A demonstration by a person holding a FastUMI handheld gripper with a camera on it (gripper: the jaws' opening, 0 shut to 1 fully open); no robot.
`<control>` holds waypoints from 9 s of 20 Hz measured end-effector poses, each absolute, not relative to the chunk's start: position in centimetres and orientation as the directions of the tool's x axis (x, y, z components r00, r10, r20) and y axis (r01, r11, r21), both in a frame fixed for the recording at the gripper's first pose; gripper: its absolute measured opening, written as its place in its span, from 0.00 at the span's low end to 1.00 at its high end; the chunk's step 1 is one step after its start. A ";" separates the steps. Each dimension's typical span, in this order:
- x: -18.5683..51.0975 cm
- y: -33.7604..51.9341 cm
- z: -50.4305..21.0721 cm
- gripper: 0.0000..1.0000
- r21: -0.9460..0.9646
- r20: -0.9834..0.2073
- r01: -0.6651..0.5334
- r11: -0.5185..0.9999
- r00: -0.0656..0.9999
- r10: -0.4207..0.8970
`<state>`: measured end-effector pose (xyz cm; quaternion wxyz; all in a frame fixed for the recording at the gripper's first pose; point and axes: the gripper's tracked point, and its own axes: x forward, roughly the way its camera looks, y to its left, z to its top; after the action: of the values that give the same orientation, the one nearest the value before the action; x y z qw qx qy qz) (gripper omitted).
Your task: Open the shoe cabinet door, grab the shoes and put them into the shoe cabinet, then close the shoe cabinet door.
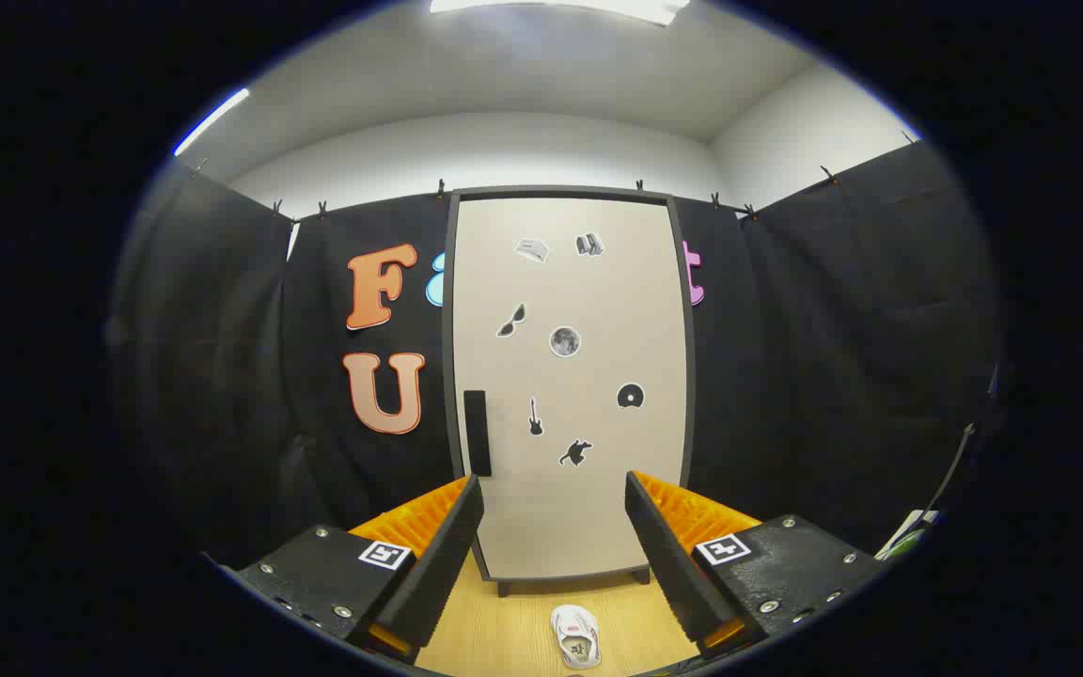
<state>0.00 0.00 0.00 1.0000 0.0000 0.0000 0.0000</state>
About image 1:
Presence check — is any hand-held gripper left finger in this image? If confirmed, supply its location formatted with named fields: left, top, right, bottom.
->
left=208, top=473, right=486, bottom=667

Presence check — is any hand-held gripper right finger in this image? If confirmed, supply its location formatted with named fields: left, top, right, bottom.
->
left=624, top=470, right=888, bottom=659

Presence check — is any white canvas shoe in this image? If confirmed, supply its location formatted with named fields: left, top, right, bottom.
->
left=550, top=605, right=603, bottom=670

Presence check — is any black door handle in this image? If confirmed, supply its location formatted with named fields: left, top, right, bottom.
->
left=463, top=389, right=493, bottom=478

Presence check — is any dark grey shoe cabinet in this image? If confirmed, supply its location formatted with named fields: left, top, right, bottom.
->
left=441, top=185, right=698, bottom=598

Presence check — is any black backdrop cloth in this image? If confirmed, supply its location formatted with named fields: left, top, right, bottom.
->
left=109, top=139, right=1003, bottom=565

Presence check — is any long ceiling light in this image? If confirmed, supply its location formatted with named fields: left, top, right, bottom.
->
left=173, top=87, right=251, bottom=157
left=429, top=0, right=693, bottom=27

